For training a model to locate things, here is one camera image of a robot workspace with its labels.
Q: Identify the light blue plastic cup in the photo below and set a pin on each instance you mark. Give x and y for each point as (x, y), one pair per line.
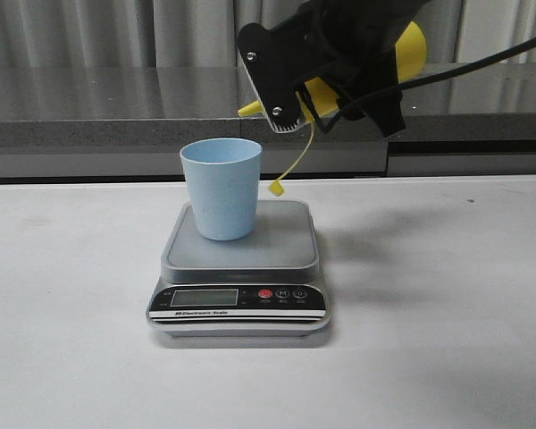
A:
(222, 177)

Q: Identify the grey stone counter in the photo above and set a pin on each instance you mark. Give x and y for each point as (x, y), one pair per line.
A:
(129, 124)

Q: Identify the silver digital kitchen scale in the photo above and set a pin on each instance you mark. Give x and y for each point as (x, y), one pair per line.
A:
(268, 283)

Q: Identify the grey curtain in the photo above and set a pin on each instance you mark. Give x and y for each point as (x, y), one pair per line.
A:
(80, 34)

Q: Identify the yellow squeeze bottle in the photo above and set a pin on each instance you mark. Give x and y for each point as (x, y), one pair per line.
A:
(326, 89)

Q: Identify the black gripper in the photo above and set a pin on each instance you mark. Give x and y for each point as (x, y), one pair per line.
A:
(361, 46)

